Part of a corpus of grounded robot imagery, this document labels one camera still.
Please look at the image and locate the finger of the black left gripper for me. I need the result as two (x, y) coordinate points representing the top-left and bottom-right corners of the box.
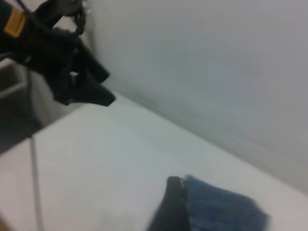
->
(66, 71), (116, 107)
(78, 40), (111, 84)

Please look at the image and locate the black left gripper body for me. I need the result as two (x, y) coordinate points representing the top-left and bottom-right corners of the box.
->
(13, 24), (84, 107)

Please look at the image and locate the grey open box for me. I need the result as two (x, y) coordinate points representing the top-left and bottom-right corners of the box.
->
(0, 64), (30, 100)

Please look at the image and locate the blue denim shorts basketball print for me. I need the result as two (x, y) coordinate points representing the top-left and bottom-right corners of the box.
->
(184, 174), (270, 231)

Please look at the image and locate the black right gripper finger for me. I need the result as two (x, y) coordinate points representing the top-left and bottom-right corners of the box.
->
(145, 176), (192, 231)

